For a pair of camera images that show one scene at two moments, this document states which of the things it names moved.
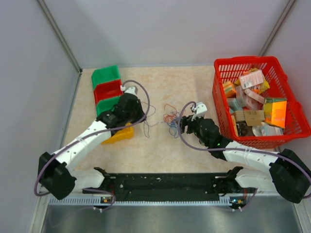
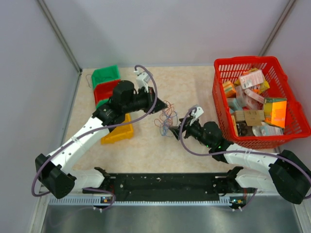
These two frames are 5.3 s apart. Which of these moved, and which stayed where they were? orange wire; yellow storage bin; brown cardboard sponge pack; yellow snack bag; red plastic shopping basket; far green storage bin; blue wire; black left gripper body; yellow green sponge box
Moved: orange wire; black left gripper body; blue wire
Stayed: brown cardboard sponge pack; yellow green sponge box; red plastic shopping basket; yellow storage bin; yellow snack bag; far green storage bin
